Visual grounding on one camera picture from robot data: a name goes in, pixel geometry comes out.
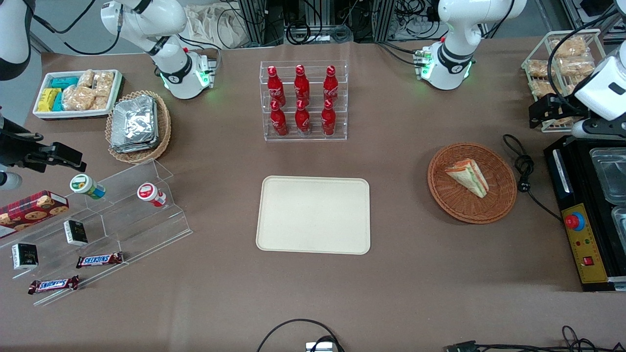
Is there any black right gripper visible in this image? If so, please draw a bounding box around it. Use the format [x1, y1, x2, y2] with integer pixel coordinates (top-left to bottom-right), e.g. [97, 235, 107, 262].
[0, 117, 87, 173]

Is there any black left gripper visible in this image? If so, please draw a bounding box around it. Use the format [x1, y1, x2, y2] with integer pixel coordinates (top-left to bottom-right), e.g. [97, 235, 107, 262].
[529, 95, 590, 129]

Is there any white rectangular snack tray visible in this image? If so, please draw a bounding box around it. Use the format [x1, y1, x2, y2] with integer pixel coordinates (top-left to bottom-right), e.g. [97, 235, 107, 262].
[32, 69, 123, 120]

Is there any triangular wrapped sandwich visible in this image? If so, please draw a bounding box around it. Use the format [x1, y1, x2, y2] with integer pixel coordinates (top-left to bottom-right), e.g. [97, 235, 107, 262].
[445, 158, 490, 199]

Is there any tan oval wicker basket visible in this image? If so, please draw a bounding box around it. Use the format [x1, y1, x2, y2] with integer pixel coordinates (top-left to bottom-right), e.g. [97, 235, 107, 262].
[106, 90, 172, 164]

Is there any brown round wicker basket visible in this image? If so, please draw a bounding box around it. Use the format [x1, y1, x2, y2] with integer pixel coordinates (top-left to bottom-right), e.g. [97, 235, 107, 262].
[427, 142, 518, 225]

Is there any cream plastic serving tray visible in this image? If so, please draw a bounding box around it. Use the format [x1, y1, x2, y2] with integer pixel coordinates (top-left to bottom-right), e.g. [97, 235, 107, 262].
[256, 176, 371, 255]

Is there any green label white-lid jar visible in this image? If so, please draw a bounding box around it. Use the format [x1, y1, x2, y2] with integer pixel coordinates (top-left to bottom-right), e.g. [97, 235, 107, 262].
[69, 174, 106, 200]

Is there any red tartan cookie box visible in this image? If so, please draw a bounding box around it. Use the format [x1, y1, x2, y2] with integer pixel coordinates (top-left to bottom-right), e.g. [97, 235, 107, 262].
[0, 190, 69, 240]

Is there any yellow snack packet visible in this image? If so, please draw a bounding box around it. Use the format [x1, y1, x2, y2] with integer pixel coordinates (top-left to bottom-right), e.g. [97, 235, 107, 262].
[37, 88, 62, 112]

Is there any small black tea box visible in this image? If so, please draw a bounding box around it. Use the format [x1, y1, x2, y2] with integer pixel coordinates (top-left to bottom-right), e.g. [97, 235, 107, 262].
[11, 242, 39, 271]
[63, 220, 89, 247]

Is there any silver foil pack stack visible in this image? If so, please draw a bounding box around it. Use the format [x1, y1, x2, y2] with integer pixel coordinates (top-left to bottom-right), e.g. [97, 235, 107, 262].
[111, 95, 159, 154]

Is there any large steel pan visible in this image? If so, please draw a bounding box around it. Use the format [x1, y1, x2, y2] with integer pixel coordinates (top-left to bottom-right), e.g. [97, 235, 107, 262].
[589, 146, 626, 205]

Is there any red label white-lid jar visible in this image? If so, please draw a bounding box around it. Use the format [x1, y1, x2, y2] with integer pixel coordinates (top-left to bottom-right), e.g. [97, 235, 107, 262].
[136, 182, 167, 208]

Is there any brown Snickers bar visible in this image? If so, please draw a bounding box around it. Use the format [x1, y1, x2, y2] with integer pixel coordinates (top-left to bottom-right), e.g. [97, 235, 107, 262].
[27, 275, 80, 295]
[76, 252, 124, 269]

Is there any clear acrylic step display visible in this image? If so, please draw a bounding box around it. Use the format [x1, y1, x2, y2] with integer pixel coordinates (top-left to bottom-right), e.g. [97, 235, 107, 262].
[0, 158, 193, 307]

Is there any black sealing machine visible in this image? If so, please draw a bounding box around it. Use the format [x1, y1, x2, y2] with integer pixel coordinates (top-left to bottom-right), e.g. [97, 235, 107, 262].
[543, 135, 626, 293]

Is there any small steel pan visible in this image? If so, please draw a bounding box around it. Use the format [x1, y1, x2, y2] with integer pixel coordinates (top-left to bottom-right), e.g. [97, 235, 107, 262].
[611, 206, 626, 246]

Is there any clear acrylic bottle rack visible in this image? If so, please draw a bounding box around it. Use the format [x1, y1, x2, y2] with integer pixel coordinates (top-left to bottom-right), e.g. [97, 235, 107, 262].
[260, 61, 348, 142]

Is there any beige cloth bag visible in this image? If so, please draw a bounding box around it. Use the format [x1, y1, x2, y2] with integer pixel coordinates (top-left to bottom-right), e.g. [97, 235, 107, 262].
[185, 4, 248, 50]

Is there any red cola bottle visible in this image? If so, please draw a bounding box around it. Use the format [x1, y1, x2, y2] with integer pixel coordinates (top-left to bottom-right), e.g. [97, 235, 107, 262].
[294, 65, 311, 102]
[269, 100, 289, 137]
[267, 66, 286, 104]
[321, 99, 337, 136]
[295, 99, 312, 136]
[323, 65, 339, 102]

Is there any white wire rack basket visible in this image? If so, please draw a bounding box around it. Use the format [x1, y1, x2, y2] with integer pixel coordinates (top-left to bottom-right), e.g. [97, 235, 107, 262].
[521, 29, 607, 133]

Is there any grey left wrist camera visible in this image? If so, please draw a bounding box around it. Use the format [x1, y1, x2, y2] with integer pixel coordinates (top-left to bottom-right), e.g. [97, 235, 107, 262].
[571, 119, 618, 141]

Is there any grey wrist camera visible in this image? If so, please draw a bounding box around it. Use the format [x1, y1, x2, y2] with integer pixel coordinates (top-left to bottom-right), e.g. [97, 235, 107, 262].
[571, 119, 618, 141]
[0, 171, 23, 191]

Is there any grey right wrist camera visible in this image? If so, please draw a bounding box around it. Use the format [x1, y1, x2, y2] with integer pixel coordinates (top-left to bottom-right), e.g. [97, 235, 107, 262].
[0, 171, 23, 191]

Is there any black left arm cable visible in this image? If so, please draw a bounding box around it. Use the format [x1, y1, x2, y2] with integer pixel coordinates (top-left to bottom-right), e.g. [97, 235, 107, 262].
[547, 9, 626, 114]

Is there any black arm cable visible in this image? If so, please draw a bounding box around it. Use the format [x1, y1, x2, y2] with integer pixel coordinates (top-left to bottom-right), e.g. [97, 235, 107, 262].
[28, 0, 124, 56]
[547, 9, 626, 114]

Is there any black power cable with plug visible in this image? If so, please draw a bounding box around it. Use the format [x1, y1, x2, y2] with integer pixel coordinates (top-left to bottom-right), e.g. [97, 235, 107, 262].
[503, 133, 564, 222]

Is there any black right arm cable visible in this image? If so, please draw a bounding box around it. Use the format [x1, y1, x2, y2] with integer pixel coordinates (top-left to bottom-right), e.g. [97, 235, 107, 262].
[28, 0, 124, 56]

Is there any black cable bundle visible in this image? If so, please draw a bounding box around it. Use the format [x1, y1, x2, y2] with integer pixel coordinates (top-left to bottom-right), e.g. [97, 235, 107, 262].
[444, 325, 626, 352]

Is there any black looped table cable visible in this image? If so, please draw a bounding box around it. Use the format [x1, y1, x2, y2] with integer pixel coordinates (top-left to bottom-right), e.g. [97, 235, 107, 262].
[256, 318, 346, 352]

